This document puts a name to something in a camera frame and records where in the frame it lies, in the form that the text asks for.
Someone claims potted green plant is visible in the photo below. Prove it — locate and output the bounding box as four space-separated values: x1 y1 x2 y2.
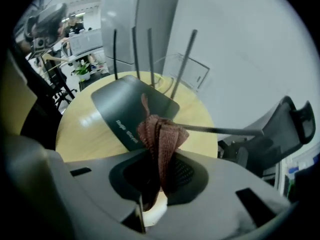
73 61 92 81

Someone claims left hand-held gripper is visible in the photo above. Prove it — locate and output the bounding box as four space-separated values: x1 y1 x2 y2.
14 21 52 60

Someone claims round wooden table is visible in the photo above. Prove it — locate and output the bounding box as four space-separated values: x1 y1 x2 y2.
55 70 217 227

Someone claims brown cloth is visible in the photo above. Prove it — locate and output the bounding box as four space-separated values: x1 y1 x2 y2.
136 93 190 212

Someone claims wooden clothes hanger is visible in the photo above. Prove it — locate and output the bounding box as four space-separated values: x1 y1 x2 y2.
44 53 71 72

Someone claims black router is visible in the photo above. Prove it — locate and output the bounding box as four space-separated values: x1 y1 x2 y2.
90 28 265 152

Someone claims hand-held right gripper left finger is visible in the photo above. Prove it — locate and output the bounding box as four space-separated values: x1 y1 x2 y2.
46 150 171 240

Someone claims white wall panel box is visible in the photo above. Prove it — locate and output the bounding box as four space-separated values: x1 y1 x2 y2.
162 52 210 92

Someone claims black mesh office chair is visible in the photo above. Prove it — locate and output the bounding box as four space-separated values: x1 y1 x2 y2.
217 95 316 179

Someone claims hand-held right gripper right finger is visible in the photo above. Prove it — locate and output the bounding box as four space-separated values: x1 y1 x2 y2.
149 150 293 240

